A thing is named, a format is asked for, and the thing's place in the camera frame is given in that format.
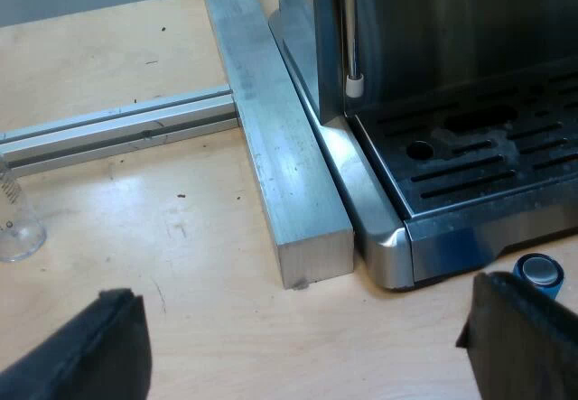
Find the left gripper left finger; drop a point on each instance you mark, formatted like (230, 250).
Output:
(95, 355)

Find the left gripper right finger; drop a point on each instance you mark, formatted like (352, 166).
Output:
(519, 346)

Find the steel espresso machine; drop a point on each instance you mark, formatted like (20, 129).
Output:
(433, 124)

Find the clear measuring glass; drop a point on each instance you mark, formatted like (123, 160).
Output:
(15, 219)

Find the metal block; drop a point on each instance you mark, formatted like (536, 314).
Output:
(275, 138)

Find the aluminium rail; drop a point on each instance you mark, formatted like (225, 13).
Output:
(113, 131)

